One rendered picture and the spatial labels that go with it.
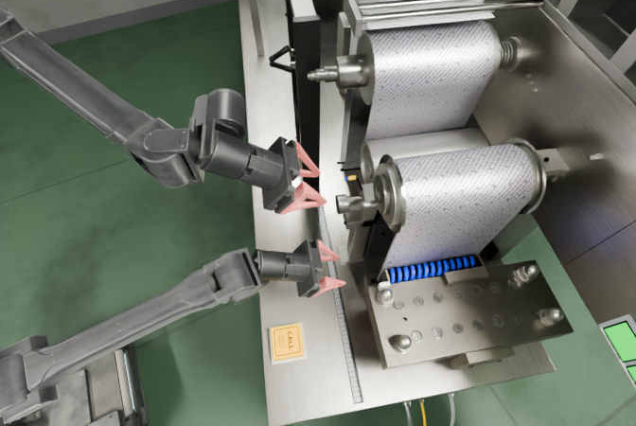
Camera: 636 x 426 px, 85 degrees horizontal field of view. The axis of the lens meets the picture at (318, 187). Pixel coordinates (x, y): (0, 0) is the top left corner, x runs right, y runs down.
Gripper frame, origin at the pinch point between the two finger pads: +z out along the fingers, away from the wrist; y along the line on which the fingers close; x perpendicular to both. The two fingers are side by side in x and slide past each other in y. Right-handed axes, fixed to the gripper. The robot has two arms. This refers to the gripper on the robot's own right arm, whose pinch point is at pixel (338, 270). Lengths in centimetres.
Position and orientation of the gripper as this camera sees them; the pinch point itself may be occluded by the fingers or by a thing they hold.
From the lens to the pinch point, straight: 77.9
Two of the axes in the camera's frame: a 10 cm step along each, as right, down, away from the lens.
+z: 8.4, 1.9, 5.1
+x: 5.2, -5.6, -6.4
